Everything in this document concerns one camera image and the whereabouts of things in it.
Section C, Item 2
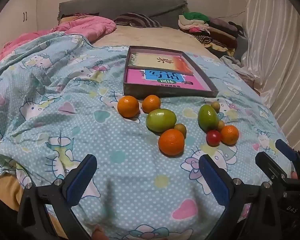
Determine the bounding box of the green mango right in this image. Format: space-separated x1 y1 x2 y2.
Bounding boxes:
198 104 218 132

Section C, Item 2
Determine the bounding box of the beige and orange book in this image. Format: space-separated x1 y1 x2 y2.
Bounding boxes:
129 52 194 77

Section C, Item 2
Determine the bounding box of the green tomato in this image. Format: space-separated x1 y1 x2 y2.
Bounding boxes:
146 108 177 133

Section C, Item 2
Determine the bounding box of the white satin curtain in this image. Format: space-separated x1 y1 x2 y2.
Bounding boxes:
240 0 300 150

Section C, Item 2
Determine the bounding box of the red cherry tomato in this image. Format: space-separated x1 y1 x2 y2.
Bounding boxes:
206 130 222 147

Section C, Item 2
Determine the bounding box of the large orange tangerine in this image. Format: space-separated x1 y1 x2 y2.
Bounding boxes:
158 129 185 157

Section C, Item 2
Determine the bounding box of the pink quilt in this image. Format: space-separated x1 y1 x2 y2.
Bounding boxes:
0 15 117 73

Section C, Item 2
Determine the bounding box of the yellow bed sheet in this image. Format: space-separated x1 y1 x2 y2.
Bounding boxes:
0 172 68 238

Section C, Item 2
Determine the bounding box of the blue cartoon printed blanket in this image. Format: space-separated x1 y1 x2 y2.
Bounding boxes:
0 31 290 240

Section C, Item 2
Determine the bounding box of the white crumpled cloth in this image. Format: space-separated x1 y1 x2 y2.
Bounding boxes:
220 55 255 80

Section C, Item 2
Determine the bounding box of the small orange tangerine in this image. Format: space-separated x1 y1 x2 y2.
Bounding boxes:
220 125 240 146

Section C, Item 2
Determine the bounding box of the pile of folded clothes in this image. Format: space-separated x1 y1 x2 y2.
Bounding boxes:
178 12 245 57

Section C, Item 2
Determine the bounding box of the striped purple pillow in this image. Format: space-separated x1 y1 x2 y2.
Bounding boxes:
114 13 163 28

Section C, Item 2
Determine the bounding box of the pink workbook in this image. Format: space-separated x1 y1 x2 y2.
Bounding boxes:
126 69 212 90

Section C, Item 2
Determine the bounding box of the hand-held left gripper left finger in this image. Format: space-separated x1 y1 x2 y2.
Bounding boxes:
16 154 98 240

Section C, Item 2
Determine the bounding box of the white wardrobe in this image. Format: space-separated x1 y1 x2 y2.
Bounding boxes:
0 0 39 55

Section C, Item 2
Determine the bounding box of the shallow cardboard box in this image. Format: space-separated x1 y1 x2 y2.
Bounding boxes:
123 46 219 100

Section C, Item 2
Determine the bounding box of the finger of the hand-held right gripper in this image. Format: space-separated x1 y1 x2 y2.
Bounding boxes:
255 151 295 187
275 139 300 181

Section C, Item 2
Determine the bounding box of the beige bed sheet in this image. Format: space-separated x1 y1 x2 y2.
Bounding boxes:
94 25 220 63

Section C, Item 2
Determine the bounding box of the grey padded headboard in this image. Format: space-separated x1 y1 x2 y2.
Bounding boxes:
57 0 189 29

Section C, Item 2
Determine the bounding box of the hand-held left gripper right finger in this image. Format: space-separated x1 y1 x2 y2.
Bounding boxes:
198 154 282 240

